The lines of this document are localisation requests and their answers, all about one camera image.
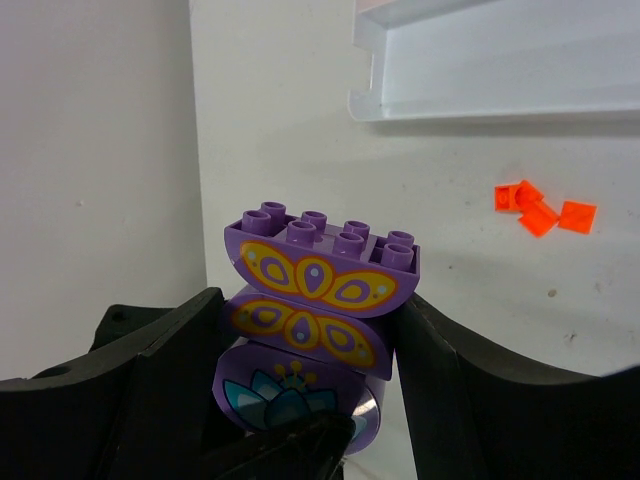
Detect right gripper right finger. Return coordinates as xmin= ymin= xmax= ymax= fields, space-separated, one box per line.
xmin=394 ymin=296 xmax=639 ymax=479

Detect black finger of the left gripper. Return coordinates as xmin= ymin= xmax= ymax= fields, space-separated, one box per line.
xmin=89 ymin=303 xmax=357 ymax=480

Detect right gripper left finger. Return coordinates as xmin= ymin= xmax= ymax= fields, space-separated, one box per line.
xmin=1 ymin=288 xmax=223 ymax=479

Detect purple paw print lego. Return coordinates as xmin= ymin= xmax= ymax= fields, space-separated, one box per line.
xmin=212 ymin=340 xmax=385 ymax=455

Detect purple butterfly lego bricks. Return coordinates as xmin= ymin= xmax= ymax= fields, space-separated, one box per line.
xmin=224 ymin=202 xmax=420 ymax=380

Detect small orange lego pieces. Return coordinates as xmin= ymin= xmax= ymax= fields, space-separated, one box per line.
xmin=494 ymin=179 xmax=598 ymax=238

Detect white compartment sorting tray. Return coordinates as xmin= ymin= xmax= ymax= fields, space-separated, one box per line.
xmin=348 ymin=1 xmax=639 ymax=122

